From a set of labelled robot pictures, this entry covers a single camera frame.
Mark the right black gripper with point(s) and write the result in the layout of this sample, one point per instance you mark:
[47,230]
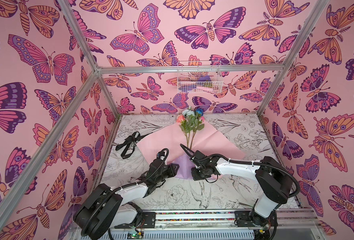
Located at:
[195,171]

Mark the black ribbon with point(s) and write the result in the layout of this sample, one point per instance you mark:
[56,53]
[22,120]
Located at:
[129,144]

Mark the pink fake rose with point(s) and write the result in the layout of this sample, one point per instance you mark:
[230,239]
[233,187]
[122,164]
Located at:
[180,118]

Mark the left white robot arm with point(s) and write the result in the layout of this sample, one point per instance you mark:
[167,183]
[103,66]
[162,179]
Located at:
[98,211]

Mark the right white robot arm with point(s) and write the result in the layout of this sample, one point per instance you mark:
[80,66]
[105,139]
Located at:
[277,183]

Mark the blue fake flower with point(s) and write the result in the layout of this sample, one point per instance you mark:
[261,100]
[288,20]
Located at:
[198,113]

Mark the white wire basket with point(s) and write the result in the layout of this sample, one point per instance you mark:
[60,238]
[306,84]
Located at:
[199,78]

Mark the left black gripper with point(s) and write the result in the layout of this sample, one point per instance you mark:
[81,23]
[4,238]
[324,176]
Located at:
[171,169]

